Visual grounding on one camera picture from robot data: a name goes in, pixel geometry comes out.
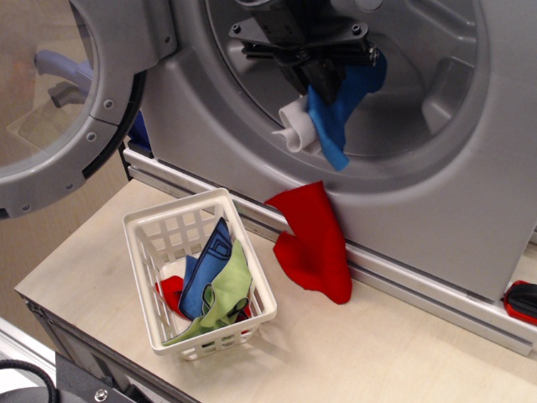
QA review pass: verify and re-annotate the blue block behind door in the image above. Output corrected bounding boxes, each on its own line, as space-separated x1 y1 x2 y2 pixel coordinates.
128 112 151 150

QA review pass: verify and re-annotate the red black tool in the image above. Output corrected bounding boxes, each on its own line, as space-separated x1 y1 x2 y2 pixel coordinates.
503 280 536 326

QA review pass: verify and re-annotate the light green cloth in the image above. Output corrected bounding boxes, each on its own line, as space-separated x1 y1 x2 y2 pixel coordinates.
163 239 253 346

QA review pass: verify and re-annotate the dark blue denim cloth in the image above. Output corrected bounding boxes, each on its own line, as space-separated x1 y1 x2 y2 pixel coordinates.
178 218 232 320

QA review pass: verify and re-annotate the black braided cable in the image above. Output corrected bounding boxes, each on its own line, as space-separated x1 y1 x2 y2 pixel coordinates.
0 359 57 403

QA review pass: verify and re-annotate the white plastic laundry basket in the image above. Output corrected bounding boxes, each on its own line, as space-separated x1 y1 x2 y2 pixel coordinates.
123 195 277 360

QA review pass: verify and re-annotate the bright blue cloth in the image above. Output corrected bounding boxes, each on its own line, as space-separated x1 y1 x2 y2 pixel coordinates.
308 51 388 171

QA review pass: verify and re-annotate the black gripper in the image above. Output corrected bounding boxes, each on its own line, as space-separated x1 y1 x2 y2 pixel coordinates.
229 1 379 105

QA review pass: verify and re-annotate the grey toy washing machine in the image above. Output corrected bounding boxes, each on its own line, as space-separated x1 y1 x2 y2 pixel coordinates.
142 1 536 300

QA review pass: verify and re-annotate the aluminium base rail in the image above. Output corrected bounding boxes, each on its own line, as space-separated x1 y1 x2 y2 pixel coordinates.
122 149 536 355

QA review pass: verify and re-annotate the round grey machine door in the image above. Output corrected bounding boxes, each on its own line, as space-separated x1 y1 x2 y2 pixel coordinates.
1 1 155 219

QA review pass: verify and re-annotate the small red cloth in basket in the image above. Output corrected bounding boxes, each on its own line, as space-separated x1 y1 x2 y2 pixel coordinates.
155 275 184 315

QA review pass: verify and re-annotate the black metal bracket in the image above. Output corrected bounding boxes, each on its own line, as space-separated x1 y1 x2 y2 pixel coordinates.
55 353 150 403

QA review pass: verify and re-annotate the large red cloth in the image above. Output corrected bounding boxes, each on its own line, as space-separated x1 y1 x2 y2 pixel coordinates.
264 181 352 305

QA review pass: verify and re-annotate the white grey cloth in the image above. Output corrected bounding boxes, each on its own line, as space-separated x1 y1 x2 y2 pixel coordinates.
272 96 321 154

